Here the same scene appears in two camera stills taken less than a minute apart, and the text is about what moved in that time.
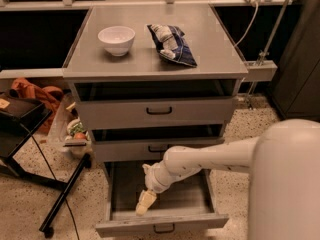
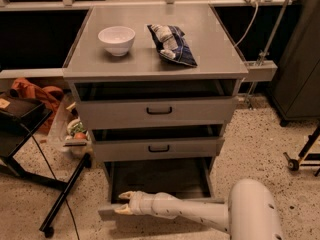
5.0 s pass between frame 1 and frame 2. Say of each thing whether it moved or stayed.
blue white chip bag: stayed
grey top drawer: stayed
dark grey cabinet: stayed
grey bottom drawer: moved
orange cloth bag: stayed
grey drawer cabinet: stayed
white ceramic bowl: stayed
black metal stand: stayed
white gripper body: moved
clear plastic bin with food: stayed
